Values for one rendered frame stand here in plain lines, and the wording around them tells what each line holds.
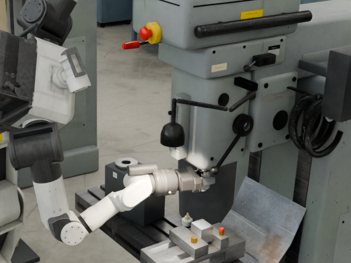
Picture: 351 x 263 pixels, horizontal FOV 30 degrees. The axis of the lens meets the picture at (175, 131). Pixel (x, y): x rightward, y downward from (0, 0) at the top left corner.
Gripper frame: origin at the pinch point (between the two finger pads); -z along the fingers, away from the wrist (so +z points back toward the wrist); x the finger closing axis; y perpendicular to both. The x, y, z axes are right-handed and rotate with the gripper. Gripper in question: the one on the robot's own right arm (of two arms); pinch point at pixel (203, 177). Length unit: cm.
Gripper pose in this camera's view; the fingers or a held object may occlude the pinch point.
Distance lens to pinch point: 221.5
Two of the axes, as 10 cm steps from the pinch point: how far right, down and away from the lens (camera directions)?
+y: -0.6, 9.3, 3.7
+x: -3.5, -3.7, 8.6
